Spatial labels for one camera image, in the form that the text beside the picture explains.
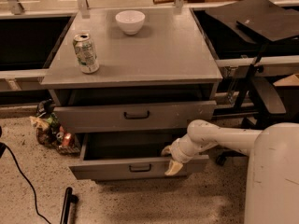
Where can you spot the green white soda can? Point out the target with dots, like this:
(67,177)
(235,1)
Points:
(85,52)

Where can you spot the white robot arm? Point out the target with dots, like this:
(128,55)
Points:
(272,189)

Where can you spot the white bowl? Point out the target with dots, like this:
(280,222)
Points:
(130,21)

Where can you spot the black office chair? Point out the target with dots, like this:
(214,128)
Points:
(257,101)

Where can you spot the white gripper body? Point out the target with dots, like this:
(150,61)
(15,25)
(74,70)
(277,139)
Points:
(176,152)

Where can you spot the black tilted board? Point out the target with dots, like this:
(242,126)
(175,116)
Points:
(258,17)

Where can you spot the black metal bar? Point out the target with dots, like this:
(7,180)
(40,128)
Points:
(69,198)

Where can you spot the grey drawer cabinet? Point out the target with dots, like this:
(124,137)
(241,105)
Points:
(167,61)

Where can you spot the wooden stick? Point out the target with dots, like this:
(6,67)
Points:
(156,2)

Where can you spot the grey top drawer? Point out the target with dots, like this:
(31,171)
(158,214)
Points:
(136,117)

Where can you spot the grey drawer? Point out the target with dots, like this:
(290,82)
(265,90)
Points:
(136,117)
(130,155)

